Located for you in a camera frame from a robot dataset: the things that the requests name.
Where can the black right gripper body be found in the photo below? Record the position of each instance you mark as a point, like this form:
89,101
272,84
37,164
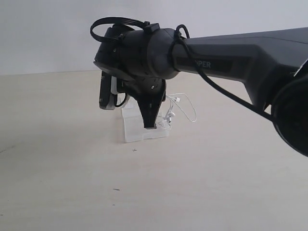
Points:
144,89

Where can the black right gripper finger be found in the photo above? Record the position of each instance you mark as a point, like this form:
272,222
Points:
149,108

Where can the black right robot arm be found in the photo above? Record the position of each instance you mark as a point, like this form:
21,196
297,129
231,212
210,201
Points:
267,72

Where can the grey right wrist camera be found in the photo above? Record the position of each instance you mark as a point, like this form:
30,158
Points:
108,92

